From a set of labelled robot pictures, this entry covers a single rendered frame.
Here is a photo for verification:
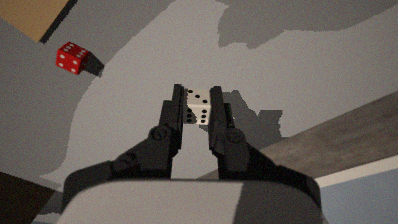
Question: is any white die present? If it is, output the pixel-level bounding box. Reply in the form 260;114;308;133
183;88;212;125

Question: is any red die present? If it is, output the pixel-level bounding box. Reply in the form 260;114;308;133
56;42;90;75

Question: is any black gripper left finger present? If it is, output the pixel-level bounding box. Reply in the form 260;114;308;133
60;84;184;217

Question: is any tan mat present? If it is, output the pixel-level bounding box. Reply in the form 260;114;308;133
0;0;70;42

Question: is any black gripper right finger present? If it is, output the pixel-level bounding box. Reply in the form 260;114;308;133
208;86;322;212

